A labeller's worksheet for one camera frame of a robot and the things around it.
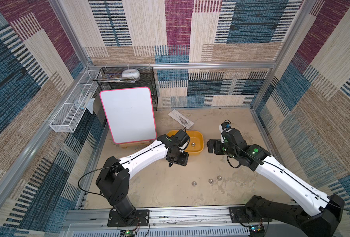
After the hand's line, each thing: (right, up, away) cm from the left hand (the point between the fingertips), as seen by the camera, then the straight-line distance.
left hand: (183, 161), depth 82 cm
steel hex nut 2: (+6, -13, +2) cm, 15 cm away
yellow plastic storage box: (+9, +8, +17) cm, 21 cm away
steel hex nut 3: (+15, -12, +3) cm, 20 cm away
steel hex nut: (+7, +7, +17) cm, 20 cm away
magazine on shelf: (-41, +49, +10) cm, 65 cm away
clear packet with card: (0, +23, +30) cm, 38 cm away
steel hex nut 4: (+20, -10, +3) cm, 23 cm away
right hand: (+16, +11, -5) cm, 20 cm away
